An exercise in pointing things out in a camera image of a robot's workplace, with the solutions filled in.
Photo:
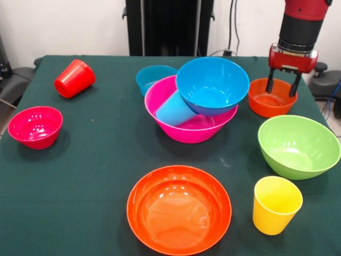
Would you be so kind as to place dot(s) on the small orange bowl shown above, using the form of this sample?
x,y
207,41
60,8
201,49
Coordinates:
x,y
266,106

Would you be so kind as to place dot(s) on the dark green tablecloth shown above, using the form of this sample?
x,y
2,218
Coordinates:
x,y
93,160

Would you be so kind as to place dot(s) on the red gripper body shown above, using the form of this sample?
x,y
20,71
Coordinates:
x,y
291,62

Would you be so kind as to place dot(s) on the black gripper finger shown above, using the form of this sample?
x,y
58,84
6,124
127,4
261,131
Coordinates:
x,y
294,86
269,82

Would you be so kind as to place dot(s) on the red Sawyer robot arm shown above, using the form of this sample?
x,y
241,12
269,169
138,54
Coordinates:
x,y
302,24

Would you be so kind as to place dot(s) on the small crimson bowl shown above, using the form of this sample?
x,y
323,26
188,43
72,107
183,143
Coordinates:
x,y
34,128

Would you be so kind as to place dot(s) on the blue cup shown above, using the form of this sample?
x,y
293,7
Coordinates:
x,y
173,112

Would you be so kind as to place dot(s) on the large blue bowl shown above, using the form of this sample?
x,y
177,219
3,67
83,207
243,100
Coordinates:
x,y
213,85

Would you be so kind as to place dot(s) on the black pedestal leg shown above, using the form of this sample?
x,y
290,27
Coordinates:
x,y
16,80
323,85

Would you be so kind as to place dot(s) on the yellow cup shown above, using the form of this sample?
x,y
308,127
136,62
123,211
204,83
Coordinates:
x,y
271,213

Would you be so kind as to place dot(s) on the green bowl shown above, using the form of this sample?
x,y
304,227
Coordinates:
x,y
295,149

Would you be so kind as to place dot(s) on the large pink bowl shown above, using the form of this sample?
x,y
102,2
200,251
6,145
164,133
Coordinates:
x,y
191,130

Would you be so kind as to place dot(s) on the small blue bowl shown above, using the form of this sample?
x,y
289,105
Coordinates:
x,y
152,76

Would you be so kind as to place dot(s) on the red cup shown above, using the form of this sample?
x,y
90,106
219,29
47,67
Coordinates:
x,y
74,78

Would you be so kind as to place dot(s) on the large orange bowl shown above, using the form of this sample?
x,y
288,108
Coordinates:
x,y
178,213

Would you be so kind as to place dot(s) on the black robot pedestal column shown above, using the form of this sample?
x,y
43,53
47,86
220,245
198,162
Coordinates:
x,y
165,26

